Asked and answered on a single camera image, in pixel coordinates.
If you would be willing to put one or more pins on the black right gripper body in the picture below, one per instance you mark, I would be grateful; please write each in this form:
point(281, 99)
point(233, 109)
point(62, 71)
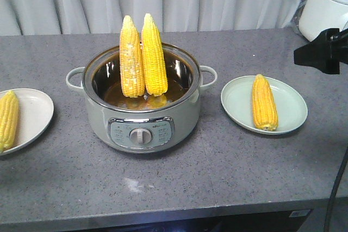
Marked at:
point(325, 52)

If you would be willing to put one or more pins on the tall yellow corn cob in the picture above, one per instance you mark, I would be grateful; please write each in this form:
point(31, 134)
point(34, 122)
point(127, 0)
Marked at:
point(153, 58)

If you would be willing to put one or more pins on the corn cob with pale patch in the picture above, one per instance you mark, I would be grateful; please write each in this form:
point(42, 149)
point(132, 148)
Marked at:
point(131, 69)

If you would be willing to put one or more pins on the white blender appliance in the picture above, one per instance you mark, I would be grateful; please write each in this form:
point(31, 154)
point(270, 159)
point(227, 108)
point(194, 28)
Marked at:
point(319, 15)

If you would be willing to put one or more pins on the green round plate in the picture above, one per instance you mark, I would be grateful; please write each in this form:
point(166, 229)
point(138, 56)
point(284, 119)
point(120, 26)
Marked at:
point(236, 99)

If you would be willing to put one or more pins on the black drawer sterilizer cabinet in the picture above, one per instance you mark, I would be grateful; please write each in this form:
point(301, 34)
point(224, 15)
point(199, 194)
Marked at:
point(268, 221)

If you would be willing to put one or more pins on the green electric cooking pot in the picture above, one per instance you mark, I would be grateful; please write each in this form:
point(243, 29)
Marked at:
point(146, 124)

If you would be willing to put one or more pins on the white round plate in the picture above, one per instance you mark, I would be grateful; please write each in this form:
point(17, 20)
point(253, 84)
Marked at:
point(36, 110)

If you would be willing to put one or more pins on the white pleated curtain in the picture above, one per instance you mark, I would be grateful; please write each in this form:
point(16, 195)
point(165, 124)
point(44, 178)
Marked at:
point(37, 17)

